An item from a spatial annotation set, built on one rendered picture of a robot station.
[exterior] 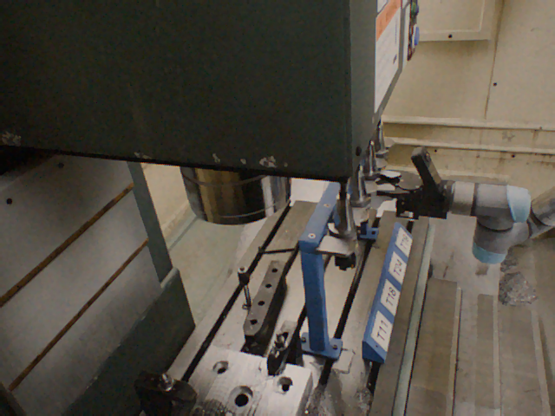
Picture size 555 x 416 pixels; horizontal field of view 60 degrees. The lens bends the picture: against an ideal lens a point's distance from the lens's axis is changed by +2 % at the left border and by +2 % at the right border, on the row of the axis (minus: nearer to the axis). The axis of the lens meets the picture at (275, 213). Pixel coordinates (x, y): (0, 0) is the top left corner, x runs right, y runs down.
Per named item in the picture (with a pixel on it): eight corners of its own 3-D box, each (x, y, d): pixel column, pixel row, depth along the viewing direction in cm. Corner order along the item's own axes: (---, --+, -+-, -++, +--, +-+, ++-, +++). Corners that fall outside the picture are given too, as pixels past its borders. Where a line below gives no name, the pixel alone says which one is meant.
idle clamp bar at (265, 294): (290, 279, 132) (287, 261, 128) (262, 355, 111) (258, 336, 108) (272, 277, 133) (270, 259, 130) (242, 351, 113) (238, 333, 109)
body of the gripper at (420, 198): (392, 217, 112) (447, 224, 108) (394, 185, 107) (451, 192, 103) (397, 199, 118) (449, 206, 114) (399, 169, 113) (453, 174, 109)
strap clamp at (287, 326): (303, 354, 111) (297, 308, 102) (283, 404, 101) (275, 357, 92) (289, 351, 112) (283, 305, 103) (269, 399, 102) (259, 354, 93)
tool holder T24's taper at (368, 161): (359, 164, 114) (358, 138, 110) (377, 164, 113) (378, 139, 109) (356, 173, 111) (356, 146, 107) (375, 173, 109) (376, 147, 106)
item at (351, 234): (337, 222, 100) (337, 212, 99) (364, 229, 97) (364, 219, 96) (323, 239, 96) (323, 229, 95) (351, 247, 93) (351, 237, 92)
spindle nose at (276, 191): (207, 171, 81) (192, 103, 74) (299, 170, 78) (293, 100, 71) (174, 227, 68) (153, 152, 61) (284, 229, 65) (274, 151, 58)
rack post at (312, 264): (343, 342, 112) (338, 243, 95) (337, 360, 108) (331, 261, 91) (303, 333, 115) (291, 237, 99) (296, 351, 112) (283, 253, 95)
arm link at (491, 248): (524, 254, 113) (535, 217, 107) (487, 271, 110) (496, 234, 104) (497, 236, 119) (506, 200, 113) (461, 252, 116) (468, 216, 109)
